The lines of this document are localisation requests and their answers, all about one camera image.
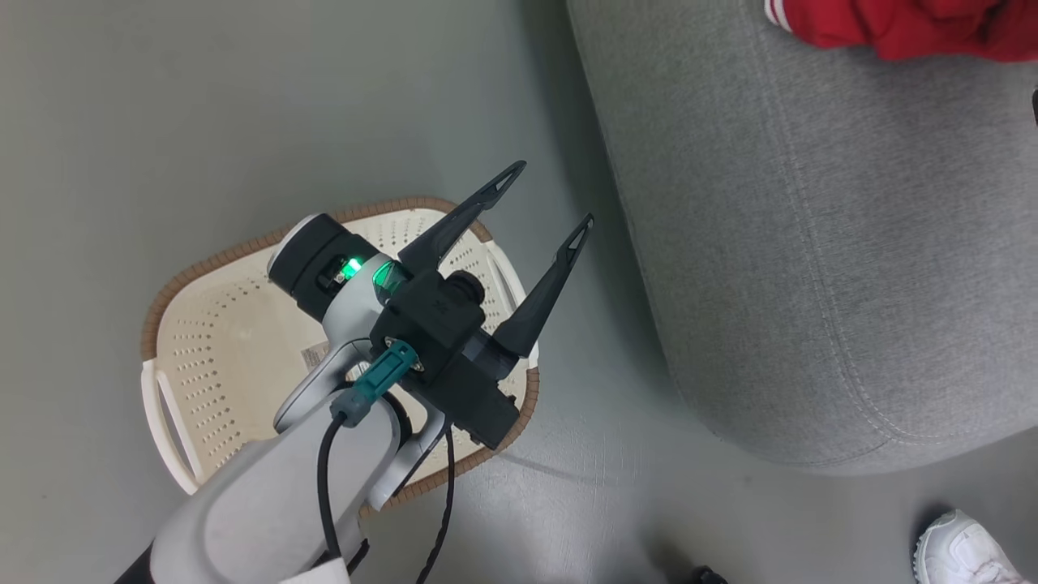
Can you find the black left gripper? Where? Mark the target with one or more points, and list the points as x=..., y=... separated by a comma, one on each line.
x=434, y=320

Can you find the red garment with white stripes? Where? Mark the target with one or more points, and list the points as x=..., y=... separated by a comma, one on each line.
x=908, y=24

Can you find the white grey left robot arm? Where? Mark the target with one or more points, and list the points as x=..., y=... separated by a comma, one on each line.
x=268, y=503

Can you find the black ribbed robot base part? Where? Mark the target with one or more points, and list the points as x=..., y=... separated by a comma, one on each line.
x=709, y=577

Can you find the small sticker inside basket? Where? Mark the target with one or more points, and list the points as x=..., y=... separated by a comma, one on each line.
x=315, y=358

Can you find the beige perforated plastic laundry basket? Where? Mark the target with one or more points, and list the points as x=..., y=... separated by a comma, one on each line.
x=235, y=341

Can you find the grey fabric sofa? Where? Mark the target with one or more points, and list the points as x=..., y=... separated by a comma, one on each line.
x=811, y=243

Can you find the white sneaker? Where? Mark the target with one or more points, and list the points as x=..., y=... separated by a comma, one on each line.
x=961, y=551

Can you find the black left wrist camera block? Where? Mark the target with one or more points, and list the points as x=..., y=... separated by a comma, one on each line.
x=474, y=401

